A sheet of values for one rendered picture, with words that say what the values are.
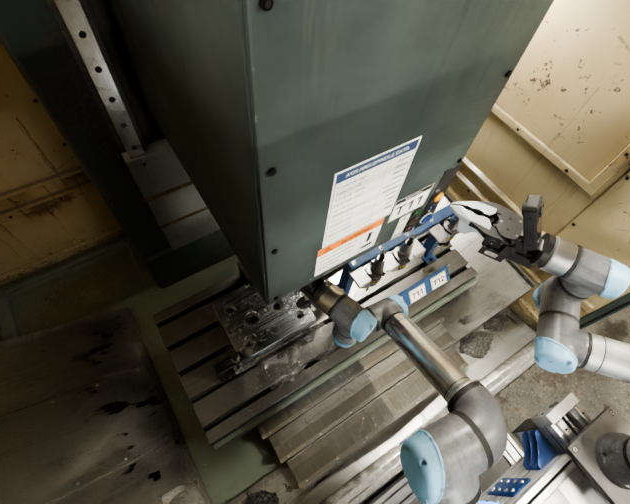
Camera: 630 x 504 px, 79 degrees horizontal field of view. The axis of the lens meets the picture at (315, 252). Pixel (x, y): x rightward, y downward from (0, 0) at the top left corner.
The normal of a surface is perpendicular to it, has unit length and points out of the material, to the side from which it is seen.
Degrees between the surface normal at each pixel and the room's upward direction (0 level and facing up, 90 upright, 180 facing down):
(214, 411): 0
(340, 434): 8
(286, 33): 90
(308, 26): 90
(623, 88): 90
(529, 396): 0
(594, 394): 0
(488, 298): 24
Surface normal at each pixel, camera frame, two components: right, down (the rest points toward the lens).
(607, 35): -0.84, 0.43
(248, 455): 0.07, -0.51
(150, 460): 0.41, -0.64
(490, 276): -0.28, -0.28
